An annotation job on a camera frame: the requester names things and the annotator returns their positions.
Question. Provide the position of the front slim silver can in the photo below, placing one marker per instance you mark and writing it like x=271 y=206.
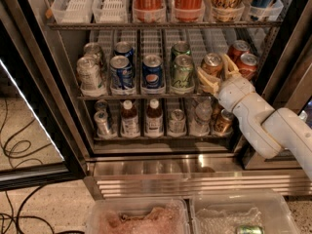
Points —
x=104 y=125

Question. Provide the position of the left clear plastic bin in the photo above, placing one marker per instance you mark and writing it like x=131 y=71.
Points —
x=135 y=207

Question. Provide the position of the front blue striped Pepsi can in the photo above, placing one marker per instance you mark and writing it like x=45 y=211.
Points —
x=121 y=73

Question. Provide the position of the brown tea bottle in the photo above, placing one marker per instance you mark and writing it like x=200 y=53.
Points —
x=129 y=118
x=154 y=119

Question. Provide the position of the rear white silver can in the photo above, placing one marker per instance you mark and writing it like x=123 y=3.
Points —
x=93 y=49

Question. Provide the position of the orange LaCroix can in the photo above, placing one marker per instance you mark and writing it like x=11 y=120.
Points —
x=212 y=64

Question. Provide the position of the stainless steel fridge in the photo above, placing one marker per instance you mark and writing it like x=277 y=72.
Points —
x=185 y=165

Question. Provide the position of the right clear plastic bin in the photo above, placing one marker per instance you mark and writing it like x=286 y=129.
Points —
x=276 y=215

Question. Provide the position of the rear green soda can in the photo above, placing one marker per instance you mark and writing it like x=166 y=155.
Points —
x=180 y=48

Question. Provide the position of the slim silver can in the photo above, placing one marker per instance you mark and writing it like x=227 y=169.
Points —
x=102 y=105
x=104 y=125

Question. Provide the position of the clear bubble wrap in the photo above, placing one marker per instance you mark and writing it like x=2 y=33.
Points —
x=225 y=222

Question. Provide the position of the front green soda can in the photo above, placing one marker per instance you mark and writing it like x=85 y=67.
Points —
x=182 y=72

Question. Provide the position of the green can in bin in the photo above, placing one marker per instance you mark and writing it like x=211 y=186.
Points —
x=249 y=229

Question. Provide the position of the front orange can bottom shelf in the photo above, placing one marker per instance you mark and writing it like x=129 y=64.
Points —
x=223 y=121

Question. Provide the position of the silver can bottom shelf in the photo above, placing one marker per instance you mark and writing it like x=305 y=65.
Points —
x=177 y=121

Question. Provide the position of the rear blue Pepsi can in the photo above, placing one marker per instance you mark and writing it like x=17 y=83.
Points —
x=124 y=48

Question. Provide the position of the front white silver can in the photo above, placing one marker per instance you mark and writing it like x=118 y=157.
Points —
x=89 y=74

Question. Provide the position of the front red Coca-Cola can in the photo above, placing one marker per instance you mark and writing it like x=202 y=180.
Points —
x=247 y=64

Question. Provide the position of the open fridge glass door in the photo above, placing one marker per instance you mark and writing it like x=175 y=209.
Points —
x=40 y=142

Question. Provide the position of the clear water bottle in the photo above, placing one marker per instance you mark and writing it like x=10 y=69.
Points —
x=201 y=117

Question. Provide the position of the clear plastic bin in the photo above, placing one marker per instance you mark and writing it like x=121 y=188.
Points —
x=276 y=215
x=135 y=207

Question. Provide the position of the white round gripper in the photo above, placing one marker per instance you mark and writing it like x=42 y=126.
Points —
x=234 y=91

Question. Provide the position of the left brown tea bottle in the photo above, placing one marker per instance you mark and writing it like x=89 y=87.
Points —
x=129 y=118

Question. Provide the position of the right brown tea bottle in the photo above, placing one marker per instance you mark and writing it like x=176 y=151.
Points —
x=154 y=119

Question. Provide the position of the rear slim silver can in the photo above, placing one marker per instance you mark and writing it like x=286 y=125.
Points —
x=102 y=105

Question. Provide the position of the rear red Coca-Cola can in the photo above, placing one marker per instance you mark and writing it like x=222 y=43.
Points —
x=238 y=48

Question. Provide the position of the green soda can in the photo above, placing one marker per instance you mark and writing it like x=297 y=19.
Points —
x=182 y=72
x=180 y=48

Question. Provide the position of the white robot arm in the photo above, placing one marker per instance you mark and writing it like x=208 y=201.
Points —
x=268 y=130

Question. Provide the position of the pink bubble wrap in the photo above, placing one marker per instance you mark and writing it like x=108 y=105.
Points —
x=159 y=221

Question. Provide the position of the white silver can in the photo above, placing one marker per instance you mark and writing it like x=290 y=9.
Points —
x=89 y=74
x=93 y=49

